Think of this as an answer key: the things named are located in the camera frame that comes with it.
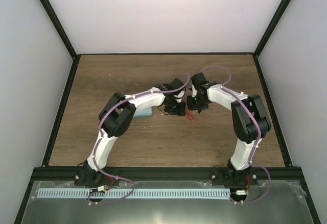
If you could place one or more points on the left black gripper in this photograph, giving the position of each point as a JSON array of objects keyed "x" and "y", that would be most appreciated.
[{"x": 178, "y": 112}]

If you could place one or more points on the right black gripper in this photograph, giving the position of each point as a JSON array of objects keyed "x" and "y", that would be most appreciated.
[{"x": 191, "y": 106}]

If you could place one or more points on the red transparent sunglasses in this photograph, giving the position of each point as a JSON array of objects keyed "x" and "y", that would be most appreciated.
[{"x": 189, "y": 115}]

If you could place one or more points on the teal glasses case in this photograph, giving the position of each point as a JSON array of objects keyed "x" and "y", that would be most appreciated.
[{"x": 143, "y": 113}]

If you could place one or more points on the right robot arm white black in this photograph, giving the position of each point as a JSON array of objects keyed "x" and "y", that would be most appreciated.
[{"x": 250, "y": 120}]

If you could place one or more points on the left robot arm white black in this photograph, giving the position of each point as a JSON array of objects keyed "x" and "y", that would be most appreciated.
[{"x": 116, "y": 117}]

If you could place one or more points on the metal front plate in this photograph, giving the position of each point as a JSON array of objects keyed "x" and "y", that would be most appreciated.
[{"x": 268, "y": 202}]

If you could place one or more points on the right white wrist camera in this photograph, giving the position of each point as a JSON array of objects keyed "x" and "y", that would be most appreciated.
[{"x": 193, "y": 90}]

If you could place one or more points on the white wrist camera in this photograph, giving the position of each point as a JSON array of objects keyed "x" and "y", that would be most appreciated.
[
  {"x": 179, "y": 96},
  {"x": 193, "y": 90}
]

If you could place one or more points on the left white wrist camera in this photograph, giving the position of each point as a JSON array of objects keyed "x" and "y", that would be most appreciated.
[{"x": 179, "y": 96}]

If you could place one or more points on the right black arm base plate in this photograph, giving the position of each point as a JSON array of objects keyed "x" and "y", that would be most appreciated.
[{"x": 222, "y": 176}]

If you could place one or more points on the light blue slotted cable duct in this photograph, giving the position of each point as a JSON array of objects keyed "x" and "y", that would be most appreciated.
[{"x": 206, "y": 193}]

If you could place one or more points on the black aluminium frame rail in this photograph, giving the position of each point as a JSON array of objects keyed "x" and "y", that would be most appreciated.
[{"x": 61, "y": 173}]

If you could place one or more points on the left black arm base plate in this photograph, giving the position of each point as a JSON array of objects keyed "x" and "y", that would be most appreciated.
[{"x": 102, "y": 179}]

